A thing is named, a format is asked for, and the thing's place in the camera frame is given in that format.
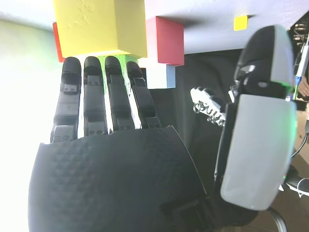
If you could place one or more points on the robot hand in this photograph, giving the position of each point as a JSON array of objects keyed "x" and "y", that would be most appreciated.
[{"x": 108, "y": 181}]

